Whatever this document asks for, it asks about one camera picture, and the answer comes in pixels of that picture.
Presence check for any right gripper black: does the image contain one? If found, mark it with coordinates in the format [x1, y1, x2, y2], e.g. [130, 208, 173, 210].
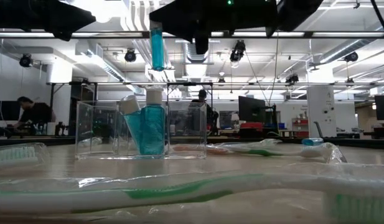
[149, 0, 278, 56]

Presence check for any red storage shelf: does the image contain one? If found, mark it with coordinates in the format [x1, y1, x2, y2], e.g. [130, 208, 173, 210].
[291, 117, 309, 138]

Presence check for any clear acrylic organizer box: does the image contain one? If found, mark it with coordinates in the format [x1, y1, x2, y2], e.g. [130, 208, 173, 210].
[75, 100, 208, 160]

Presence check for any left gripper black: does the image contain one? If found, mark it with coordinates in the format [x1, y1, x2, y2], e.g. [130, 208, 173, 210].
[0, 0, 96, 42]

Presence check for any slanted silver ventilation duct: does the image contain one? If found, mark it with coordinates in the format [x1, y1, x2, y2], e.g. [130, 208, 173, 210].
[317, 14, 384, 65]

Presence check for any black aluminium table frame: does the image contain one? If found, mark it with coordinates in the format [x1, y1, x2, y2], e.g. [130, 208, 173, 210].
[0, 136, 384, 147]

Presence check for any white square pillar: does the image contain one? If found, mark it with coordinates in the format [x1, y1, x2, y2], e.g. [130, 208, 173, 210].
[306, 85, 337, 139]

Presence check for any round silver ventilation duct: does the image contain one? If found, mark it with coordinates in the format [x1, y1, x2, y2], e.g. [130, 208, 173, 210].
[177, 39, 221, 63]

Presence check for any orange toothbrush in clear wrap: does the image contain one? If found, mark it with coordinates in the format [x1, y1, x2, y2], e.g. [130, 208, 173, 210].
[171, 143, 233, 156]

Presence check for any black hanging spotlight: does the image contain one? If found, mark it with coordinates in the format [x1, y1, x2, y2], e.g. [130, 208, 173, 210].
[124, 49, 138, 63]
[19, 53, 34, 68]
[344, 51, 360, 63]
[284, 73, 300, 85]
[229, 39, 247, 63]

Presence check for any black computer monitor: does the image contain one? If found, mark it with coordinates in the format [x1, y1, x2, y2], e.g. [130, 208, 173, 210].
[238, 95, 268, 124]
[0, 100, 22, 121]
[374, 94, 384, 121]

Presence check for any overhead bar with light strips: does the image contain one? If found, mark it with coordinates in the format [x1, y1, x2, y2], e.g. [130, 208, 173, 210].
[0, 30, 384, 40]

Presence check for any person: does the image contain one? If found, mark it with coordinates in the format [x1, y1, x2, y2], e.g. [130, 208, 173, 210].
[191, 89, 220, 135]
[12, 95, 57, 131]

